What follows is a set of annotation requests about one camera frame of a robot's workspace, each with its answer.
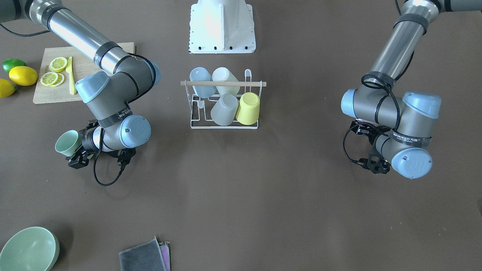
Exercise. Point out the green lime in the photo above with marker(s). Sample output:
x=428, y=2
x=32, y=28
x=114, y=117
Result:
x=11, y=63

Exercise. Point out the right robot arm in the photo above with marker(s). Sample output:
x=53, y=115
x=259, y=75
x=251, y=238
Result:
x=122, y=79

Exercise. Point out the lemon slice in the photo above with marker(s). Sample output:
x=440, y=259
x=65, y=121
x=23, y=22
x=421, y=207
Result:
x=58, y=64
x=49, y=78

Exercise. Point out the white cup holder rack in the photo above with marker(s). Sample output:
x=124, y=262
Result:
x=202, y=95

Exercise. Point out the white camera pillar base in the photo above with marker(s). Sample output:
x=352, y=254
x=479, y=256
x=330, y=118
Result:
x=221, y=27

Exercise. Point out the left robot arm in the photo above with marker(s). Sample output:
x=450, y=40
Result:
x=399, y=129

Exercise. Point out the wooden cutting board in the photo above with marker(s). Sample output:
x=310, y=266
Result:
x=82, y=67

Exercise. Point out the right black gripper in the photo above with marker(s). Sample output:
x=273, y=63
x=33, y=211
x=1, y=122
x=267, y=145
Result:
x=87, y=142

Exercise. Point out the yellow plastic knife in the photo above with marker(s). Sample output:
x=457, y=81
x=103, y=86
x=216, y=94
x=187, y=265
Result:
x=69, y=70

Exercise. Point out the mint green bowl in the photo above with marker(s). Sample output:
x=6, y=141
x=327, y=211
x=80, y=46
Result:
x=31, y=249

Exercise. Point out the dark grey folded cloth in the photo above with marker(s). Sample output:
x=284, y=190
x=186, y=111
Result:
x=150, y=256

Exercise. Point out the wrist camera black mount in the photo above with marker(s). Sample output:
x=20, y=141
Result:
x=124, y=156
x=367, y=146

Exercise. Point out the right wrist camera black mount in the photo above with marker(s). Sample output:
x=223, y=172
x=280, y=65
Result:
x=124, y=156

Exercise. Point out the mint green plastic cup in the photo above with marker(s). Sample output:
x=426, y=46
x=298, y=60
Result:
x=68, y=143

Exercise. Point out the whole yellow lemon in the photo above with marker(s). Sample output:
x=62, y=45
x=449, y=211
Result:
x=23, y=75
x=6, y=88

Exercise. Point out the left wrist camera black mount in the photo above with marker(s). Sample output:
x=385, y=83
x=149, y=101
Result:
x=367, y=146

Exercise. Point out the white plastic cup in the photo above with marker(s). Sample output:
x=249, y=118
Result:
x=223, y=74

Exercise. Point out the grey translucent plastic cup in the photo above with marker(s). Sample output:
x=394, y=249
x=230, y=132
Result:
x=224, y=110

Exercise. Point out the yellow plastic cup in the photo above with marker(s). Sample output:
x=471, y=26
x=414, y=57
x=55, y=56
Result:
x=249, y=109

